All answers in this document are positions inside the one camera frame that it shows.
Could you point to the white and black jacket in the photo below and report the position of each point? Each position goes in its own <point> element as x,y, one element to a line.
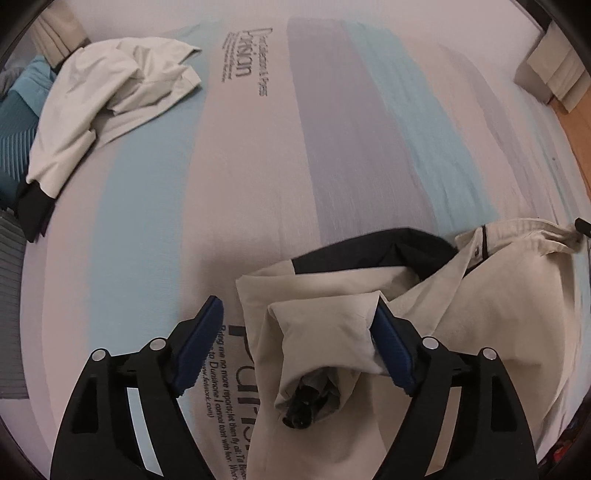
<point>69,115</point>

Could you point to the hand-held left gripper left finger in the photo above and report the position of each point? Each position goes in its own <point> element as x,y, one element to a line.
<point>196,348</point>

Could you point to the silver ribbed suitcase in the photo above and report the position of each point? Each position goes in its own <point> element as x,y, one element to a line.
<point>11,300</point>

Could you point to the striped printed bed sheet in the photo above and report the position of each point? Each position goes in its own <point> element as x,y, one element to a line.
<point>277,161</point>

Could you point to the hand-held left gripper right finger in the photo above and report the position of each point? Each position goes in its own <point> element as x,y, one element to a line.
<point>392,346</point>

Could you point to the beige jacket with black cuffs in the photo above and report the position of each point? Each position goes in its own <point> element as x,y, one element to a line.
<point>485,323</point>

